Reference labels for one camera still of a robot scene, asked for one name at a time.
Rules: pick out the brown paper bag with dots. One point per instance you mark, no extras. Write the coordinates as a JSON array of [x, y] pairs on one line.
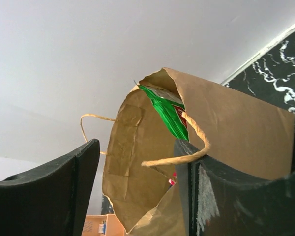
[[139, 176]]

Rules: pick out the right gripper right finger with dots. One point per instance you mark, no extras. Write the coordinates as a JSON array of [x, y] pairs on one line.
[[218, 200]]

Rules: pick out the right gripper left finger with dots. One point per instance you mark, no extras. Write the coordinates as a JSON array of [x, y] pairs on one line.
[[51, 199]]

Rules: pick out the orange plastic desk organizer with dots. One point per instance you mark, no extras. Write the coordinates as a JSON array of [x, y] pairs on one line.
[[102, 225]]

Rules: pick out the green chips bag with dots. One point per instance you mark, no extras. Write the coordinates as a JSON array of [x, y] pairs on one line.
[[170, 109]]

